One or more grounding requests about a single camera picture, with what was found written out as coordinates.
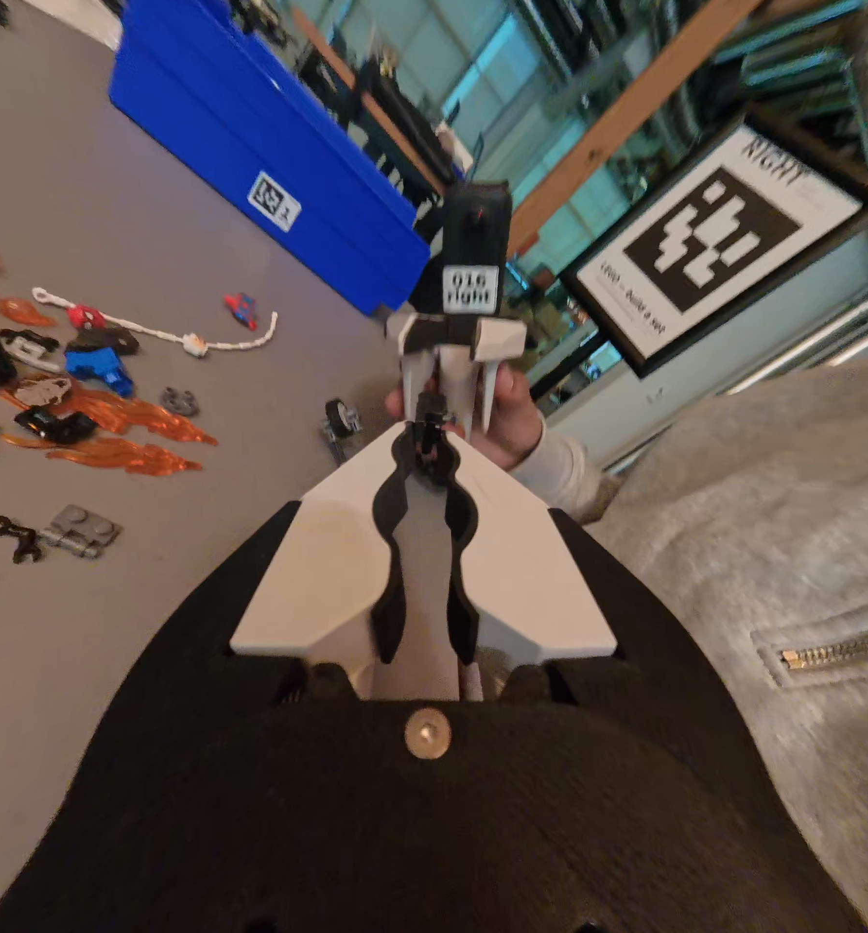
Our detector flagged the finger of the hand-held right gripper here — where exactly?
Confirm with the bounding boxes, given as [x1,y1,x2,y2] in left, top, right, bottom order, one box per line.
[440,318,529,440]
[385,308,436,425]

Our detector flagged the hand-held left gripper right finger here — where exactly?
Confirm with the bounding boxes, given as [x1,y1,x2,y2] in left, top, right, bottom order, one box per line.
[443,429,618,682]

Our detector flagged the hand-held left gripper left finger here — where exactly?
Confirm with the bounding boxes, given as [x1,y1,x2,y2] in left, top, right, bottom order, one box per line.
[230,421,411,699]

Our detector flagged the wooden beam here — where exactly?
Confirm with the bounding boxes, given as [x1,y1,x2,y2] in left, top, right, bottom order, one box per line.
[507,0,767,253]

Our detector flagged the black curved lego piece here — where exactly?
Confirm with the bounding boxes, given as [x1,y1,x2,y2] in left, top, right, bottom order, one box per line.
[65,325,142,359]

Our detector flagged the lego motorcycle body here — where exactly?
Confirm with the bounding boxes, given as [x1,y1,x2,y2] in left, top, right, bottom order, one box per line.
[411,391,455,486]

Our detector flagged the grey lego hinge plate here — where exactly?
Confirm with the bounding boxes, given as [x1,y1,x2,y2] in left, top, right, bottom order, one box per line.
[39,503,123,561]

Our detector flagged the small black claw piece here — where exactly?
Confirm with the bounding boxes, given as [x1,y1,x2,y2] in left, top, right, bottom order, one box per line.
[0,515,44,565]

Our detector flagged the curved orange flame piece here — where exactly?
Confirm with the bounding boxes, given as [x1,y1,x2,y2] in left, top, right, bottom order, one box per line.
[0,296,56,328]

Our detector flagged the person's right forearm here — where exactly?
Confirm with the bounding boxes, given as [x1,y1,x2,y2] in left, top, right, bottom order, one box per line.
[510,430,622,523]

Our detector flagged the lego wheel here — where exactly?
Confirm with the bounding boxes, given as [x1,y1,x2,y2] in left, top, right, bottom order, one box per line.
[322,398,364,465]

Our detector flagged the black glossy lego piece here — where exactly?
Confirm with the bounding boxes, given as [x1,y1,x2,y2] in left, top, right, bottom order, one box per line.
[14,406,100,446]

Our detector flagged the black and white lego piece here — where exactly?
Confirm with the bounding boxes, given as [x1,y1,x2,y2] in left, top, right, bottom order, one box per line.
[0,327,64,375]

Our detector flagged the blue plastic bin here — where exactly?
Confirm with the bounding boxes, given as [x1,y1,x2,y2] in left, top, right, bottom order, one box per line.
[107,0,432,319]

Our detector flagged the blue minifigure legs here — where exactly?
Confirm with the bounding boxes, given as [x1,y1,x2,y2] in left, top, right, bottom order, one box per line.
[64,347,135,399]

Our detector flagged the orange flame with skull print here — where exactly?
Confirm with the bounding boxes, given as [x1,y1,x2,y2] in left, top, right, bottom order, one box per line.
[0,375,218,446]

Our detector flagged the white lego web string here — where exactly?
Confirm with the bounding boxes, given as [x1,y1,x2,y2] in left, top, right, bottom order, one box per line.
[31,286,279,357]

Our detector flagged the long orange flame piece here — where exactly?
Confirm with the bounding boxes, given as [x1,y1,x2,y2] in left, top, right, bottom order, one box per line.
[0,433,204,477]

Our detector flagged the person's right hand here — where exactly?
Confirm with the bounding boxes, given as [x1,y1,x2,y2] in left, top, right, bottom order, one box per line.
[469,366,546,472]

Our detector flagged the framed marker sign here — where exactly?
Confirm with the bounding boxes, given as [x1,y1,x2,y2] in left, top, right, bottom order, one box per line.
[558,120,868,380]

